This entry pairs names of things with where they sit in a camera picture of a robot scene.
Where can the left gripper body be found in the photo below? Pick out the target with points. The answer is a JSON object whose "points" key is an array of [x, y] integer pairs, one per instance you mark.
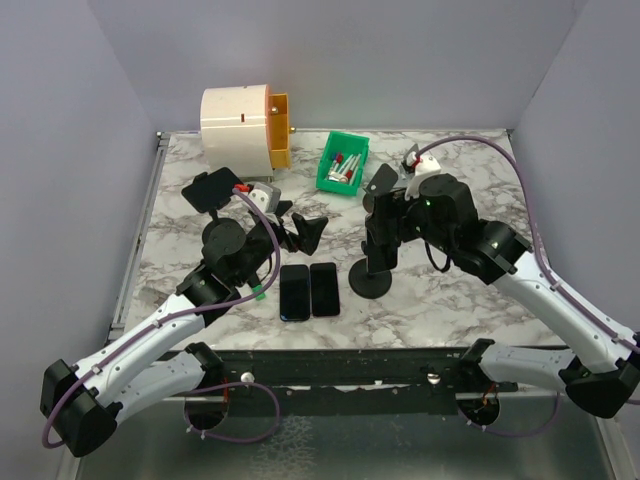
{"points": [[285, 238]]}

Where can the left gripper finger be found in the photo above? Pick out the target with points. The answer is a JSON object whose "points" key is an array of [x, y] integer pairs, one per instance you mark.
{"points": [[309, 232], [282, 208]]}

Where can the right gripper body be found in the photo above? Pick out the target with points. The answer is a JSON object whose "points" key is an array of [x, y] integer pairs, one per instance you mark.
{"points": [[389, 205]]}

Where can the brown base phone stand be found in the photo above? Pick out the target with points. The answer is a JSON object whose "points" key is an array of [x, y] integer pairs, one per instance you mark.
{"points": [[381, 183]]}

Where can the black phone stand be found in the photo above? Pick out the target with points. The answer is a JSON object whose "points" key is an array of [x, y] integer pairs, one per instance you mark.
{"points": [[365, 285], [210, 192]]}

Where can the black phone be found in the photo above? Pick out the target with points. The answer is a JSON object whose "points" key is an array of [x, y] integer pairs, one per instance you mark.
{"points": [[294, 298]]}

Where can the purple edged phone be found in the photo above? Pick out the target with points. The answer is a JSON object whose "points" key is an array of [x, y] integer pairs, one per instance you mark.
{"points": [[325, 300]]}

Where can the white folding phone stand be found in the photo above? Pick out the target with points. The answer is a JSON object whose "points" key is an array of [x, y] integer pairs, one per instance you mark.
{"points": [[409, 161]]}

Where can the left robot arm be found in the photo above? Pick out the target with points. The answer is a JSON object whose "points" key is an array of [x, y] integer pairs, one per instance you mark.
{"points": [[84, 402]]}

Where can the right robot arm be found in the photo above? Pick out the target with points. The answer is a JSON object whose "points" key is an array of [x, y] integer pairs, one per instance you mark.
{"points": [[598, 370]]}

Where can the green highlighter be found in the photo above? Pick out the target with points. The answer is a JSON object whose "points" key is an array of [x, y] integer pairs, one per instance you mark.
{"points": [[258, 291]]}

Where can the markers in green bin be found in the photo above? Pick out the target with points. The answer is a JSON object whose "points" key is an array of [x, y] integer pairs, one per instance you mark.
{"points": [[344, 169]]}

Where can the green plastic bin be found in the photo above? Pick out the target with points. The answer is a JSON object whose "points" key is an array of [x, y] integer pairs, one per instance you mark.
{"points": [[340, 144]]}

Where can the white round drawer cabinet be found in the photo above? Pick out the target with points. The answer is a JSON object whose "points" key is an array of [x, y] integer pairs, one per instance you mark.
{"points": [[234, 126]]}

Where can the orange drawer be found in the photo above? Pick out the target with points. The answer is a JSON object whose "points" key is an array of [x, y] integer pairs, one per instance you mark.
{"points": [[279, 131]]}

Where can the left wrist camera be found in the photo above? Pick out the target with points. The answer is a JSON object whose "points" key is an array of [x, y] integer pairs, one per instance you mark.
{"points": [[266, 197]]}

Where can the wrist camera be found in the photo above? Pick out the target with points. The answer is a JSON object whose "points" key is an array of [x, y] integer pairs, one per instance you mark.
{"points": [[427, 167], [266, 197]]}

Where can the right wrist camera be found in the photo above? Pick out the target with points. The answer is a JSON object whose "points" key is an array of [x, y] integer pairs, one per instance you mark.
{"points": [[427, 167]]}

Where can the black front mounting rail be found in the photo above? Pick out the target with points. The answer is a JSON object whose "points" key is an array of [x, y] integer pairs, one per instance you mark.
{"points": [[341, 382]]}

